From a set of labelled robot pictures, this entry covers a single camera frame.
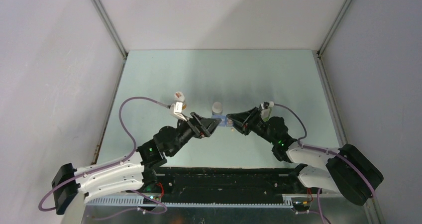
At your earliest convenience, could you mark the left aluminium frame post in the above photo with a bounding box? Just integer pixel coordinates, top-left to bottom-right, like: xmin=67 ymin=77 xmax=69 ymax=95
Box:
xmin=91 ymin=0 xmax=128 ymax=59

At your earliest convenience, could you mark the control board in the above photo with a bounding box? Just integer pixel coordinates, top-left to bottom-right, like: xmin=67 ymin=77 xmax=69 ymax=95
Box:
xmin=292 ymin=201 xmax=311 ymax=209
xmin=143 ymin=196 xmax=161 ymax=205

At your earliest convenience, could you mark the blue pill organizer box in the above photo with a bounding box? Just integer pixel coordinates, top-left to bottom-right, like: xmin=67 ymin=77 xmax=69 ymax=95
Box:
xmin=212 ymin=115 xmax=233 ymax=127

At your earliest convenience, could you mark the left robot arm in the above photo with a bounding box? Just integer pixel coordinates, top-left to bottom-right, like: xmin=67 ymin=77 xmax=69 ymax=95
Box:
xmin=52 ymin=112 xmax=221 ymax=215

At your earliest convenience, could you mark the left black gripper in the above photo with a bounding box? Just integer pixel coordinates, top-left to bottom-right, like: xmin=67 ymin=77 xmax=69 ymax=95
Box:
xmin=168 ymin=112 xmax=221 ymax=157

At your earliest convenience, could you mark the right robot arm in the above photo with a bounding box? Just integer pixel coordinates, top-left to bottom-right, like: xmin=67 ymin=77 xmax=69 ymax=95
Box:
xmin=227 ymin=107 xmax=384 ymax=206

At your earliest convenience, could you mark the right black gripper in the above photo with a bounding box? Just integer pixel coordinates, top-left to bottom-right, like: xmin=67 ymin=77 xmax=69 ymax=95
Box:
xmin=226 ymin=107 xmax=277 ymax=145

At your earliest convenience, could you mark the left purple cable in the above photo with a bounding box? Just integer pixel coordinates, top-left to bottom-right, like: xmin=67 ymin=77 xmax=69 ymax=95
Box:
xmin=38 ymin=97 xmax=172 ymax=213

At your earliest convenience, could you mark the left control board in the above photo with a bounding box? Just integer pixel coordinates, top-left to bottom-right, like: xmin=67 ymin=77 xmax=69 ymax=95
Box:
xmin=143 ymin=196 xmax=161 ymax=205

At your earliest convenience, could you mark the white pill bottle blue label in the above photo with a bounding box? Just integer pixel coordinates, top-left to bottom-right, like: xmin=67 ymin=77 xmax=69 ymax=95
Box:
xmin=211 ymin=102 xmax=223 ymax=115

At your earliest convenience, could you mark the aluminium frame post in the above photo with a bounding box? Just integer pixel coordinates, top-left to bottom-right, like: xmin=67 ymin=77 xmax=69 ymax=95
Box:
xmin=91 ymin=0 xmax=128 ymax=59
xmin=317 ymin=0 xmax=354 ymax=58

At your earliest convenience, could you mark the right control board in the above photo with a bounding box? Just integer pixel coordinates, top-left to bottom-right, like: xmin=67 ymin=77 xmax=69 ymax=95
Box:
xmin=292 ymin=201 xmax=311 ymax=209

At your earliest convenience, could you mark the right aluminium frame post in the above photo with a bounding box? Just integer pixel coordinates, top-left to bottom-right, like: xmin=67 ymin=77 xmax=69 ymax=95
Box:
xmin=317 ymin=0 xmax=354 ymax=58

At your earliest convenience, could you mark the white bottle orange label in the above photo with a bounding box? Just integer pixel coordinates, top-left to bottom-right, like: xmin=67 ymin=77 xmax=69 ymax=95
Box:
xmin=174 ymin=91 xmax=187 ymax=110

